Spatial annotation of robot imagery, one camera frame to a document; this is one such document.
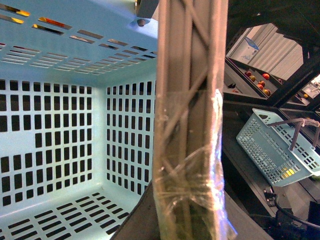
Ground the grey basket handle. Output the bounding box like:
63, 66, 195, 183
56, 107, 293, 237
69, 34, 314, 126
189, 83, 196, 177
152, 0, 237, 240

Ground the light blue plastic basket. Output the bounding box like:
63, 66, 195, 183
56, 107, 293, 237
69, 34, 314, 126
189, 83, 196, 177
0, 0, 160, 240

